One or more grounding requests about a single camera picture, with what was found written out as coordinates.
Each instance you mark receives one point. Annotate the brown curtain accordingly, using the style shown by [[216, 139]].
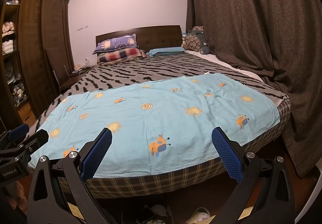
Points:
[[280, 41]]

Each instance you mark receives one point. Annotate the dark wooden headboard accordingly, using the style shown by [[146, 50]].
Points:
[[150, 37]]

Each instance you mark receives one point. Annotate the wooden wardrobe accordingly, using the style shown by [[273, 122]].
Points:
[[39, 25]]

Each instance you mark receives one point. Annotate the patterned brown cushion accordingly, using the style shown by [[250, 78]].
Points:
[[190, 40]]

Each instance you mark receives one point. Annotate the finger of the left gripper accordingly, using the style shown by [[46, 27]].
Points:
[[19, 132]]

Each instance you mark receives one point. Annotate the grey black patterned blanket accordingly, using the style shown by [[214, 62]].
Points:
[[160, 68]]

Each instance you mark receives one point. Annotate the light blue flat pillow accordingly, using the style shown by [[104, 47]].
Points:
[[165, 51]]

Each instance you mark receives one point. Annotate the plaid mattress bed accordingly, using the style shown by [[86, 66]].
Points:
[[138, 186]]

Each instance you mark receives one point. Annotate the red blue plaid pillow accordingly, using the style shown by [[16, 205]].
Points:
[[119, 56]]

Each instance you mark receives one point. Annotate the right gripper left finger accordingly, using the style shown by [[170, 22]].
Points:
[[47, 202]]

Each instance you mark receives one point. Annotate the white slipper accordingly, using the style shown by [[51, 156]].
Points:
[[199, 215]]

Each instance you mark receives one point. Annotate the dark blue bag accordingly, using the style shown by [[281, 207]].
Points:
[[204, 47]]

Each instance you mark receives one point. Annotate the black trash bin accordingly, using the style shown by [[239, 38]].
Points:
[[157, 214]]

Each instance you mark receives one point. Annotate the light blue cartoon sheet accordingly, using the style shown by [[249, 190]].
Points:
[[160, 126]]

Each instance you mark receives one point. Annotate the purple cartoon pillow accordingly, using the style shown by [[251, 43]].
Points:
[[113, 44]]

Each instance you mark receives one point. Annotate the person's left hand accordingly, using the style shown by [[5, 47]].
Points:
[[16, 196]]

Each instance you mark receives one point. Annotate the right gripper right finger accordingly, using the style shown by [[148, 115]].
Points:
[[275, 202]]

